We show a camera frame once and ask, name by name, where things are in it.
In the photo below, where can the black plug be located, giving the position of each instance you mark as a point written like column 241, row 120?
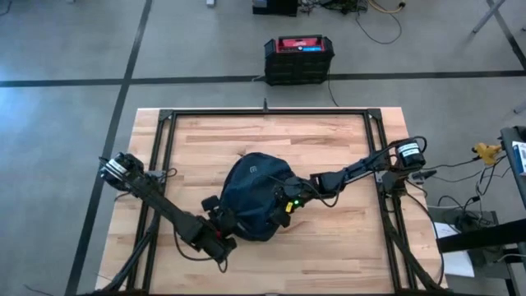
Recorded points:
column 423, row 174

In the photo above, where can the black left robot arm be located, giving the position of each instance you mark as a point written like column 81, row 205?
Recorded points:
column 164, row 205

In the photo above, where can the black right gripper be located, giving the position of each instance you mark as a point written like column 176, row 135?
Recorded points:
column 293, row 191

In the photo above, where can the grey metal foot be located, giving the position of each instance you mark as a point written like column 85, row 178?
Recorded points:
column 521, row 108

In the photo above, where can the navy blue backpack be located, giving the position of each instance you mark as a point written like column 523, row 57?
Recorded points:
column 250, row 185

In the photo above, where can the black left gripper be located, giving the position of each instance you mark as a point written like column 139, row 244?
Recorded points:
column 222, row 230

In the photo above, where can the red black power station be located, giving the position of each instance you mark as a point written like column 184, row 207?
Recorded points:
column 298, row 66

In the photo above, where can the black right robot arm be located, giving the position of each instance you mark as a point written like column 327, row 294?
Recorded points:
column 357, row 168

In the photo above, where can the black box on floor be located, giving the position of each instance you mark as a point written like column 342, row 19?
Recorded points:
column 275, row 7

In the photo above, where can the blue white box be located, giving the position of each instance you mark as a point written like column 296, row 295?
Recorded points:
column 520, row 158

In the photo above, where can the black aluminium table frame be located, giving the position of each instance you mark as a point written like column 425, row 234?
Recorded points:
column 267, row 112

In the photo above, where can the white paper sheet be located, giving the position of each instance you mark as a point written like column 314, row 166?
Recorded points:
column 456, row 263

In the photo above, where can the yellow connector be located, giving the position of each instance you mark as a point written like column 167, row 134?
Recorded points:
column 487, row 152

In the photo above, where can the grey metal table leg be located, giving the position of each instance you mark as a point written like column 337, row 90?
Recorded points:
column 487, row 16

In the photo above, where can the grey equipment box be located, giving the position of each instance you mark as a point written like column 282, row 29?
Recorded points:
column 487, row 215

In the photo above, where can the black metal bar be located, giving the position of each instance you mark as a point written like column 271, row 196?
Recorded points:
column 485, row 236

